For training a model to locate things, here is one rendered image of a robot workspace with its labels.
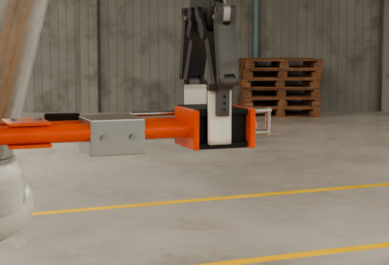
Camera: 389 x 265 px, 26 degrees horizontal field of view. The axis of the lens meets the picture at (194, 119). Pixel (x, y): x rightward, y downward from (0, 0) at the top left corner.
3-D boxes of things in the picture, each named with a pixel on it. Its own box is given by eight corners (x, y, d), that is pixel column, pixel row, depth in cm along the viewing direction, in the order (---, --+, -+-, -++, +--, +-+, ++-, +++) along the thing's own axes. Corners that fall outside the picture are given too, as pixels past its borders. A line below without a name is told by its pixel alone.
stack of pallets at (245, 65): (312, 111, 1436) (312, 57, 1426) (322, 117, 1347) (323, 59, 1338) (235, 112, 1430) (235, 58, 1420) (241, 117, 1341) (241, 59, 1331)
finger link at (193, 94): (185, 84, 112) (183, 84, 113) (185, 137, 113) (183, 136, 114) (206, 84, 113) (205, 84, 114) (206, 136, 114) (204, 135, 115)
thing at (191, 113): (193, 150, 104) (194, 110, 103) (173, 143, 111) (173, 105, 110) (255, 147, 107) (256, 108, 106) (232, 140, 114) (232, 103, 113)
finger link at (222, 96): (226, 74, 104) (235, 76, 102) (226, 115, 105) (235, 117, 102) (215, 75, 104) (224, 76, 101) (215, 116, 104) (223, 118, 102)
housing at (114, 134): (90, 157, 100) (90, 120, 100) (77, 150, 107) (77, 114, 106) (146, 154, 103) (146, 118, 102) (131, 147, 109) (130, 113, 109)
